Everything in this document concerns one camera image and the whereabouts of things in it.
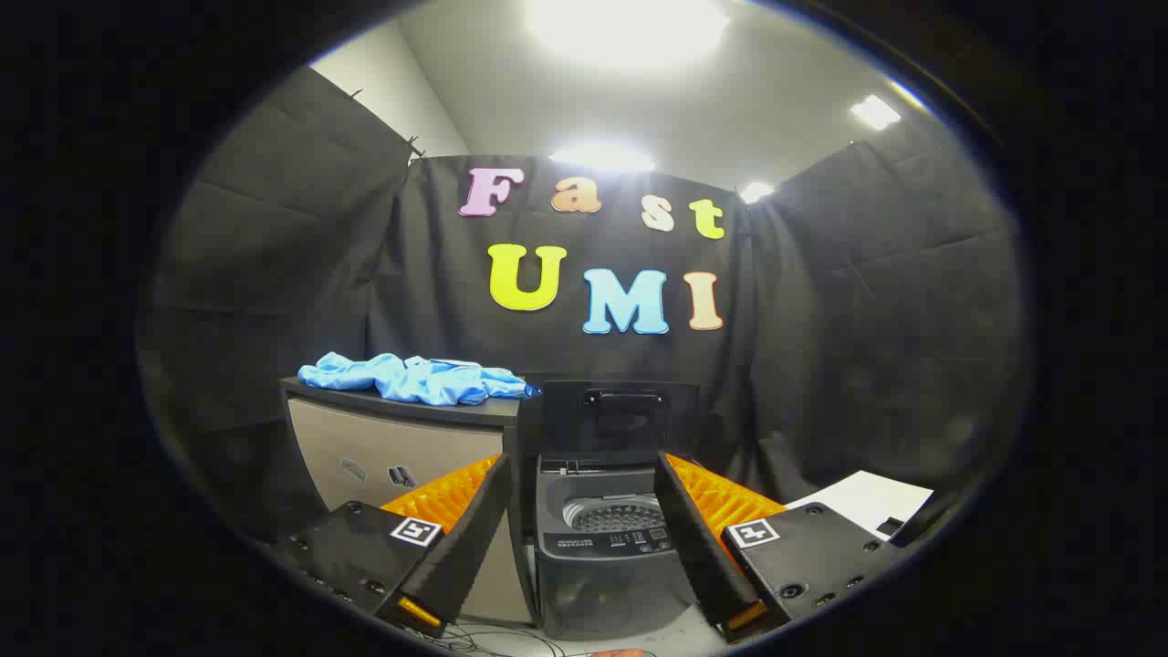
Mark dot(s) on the white flat board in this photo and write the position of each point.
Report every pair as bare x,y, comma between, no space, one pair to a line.
862,497

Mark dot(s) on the grey washing machine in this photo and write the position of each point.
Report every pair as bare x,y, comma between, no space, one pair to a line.
593,570

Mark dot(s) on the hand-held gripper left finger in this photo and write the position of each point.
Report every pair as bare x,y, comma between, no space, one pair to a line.
465,538

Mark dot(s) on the ceiling light panel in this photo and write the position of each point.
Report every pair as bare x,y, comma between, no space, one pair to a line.
602,157
630,27
874,111
756,192

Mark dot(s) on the light blue polo shirt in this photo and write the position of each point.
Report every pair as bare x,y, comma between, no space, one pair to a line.
420,379

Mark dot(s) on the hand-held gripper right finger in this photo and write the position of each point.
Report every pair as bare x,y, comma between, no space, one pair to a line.
698,538

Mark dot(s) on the grey cabinet with black top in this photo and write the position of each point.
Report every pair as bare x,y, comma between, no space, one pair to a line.
383,447

